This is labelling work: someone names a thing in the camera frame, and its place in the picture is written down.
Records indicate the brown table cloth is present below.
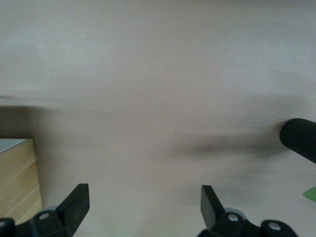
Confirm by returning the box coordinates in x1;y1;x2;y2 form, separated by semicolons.
0;0;316;237

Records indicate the wooden drawer cabinet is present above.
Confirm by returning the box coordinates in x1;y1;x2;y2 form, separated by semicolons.
0;138;43;226

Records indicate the white-fronted drawer without notch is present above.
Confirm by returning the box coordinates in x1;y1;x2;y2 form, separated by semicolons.
0;138;27;154

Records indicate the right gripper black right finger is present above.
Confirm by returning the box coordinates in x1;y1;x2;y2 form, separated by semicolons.
201;185;297;237

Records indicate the black ribbed foam cylinder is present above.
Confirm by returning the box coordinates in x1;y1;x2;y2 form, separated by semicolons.
279;118;316;164

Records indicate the green leaf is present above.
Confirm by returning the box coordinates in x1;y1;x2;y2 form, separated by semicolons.
302;187;316;201

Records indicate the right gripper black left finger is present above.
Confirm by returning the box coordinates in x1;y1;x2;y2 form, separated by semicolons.
0;183;90;237

